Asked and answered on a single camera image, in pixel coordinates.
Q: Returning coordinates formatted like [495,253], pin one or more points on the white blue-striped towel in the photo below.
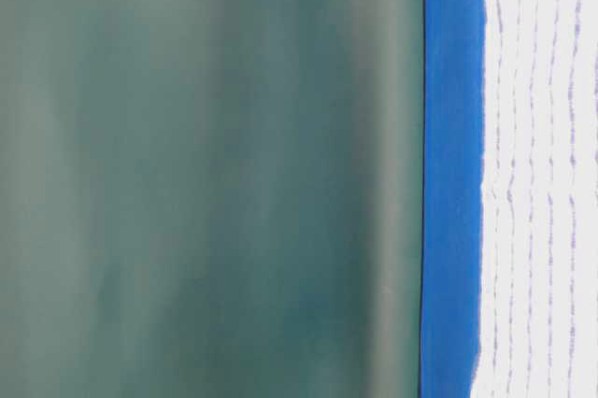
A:
[538,250]

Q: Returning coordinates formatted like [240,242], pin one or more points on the blue table cloth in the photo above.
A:
[452,171]

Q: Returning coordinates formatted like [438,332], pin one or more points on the green backdrop panel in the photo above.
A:
[210,198]

